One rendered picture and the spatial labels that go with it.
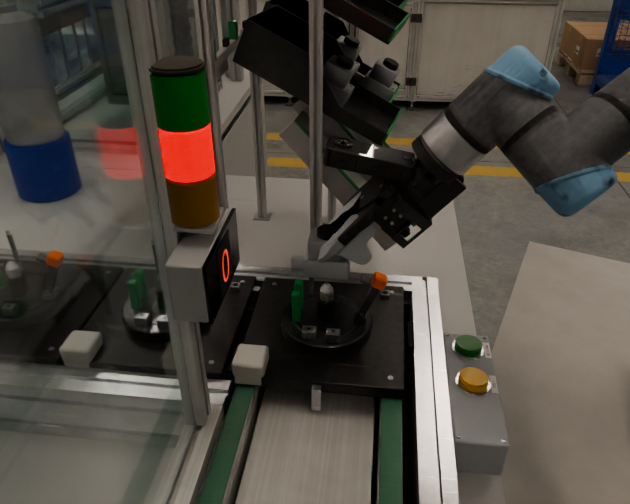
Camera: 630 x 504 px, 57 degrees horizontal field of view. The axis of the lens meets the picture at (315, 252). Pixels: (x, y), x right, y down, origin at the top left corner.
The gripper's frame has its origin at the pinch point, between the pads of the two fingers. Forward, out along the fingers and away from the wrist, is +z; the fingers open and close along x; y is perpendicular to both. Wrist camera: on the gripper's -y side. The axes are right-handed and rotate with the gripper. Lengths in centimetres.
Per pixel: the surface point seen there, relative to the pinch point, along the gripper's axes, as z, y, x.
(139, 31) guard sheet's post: -16.2, -31.2, -20.4
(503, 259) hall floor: 42, 126, 175
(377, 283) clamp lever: -0.8, 9.7, -1.2
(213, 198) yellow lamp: -7.1, -17.5, -19.8
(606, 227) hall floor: 4, 172, 214
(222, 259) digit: -1.9, -12.7, -19.9
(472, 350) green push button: -3.1, 26.7, -3.4
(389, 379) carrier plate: 4.7, 17.7, -10.6
